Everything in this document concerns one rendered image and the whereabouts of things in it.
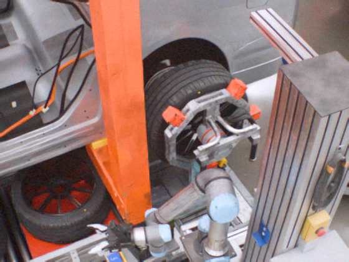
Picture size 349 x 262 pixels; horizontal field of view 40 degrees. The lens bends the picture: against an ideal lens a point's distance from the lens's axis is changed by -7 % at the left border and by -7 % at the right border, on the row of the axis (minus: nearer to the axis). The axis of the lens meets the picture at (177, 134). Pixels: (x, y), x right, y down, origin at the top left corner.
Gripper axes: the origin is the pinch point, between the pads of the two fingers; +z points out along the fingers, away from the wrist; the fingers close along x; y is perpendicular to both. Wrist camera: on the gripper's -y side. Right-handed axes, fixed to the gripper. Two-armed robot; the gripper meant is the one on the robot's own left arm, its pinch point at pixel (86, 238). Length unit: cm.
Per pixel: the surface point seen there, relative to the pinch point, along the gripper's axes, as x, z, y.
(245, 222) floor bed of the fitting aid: 85, -98, 105
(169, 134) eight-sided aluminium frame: 81, -46, 16
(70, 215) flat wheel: 73, 18, 64
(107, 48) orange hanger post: 42, -18, -64
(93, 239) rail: 63, 6, 77
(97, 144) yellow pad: 107, -4, 38
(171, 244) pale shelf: 49, -41, 73
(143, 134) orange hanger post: 54, -31, -8
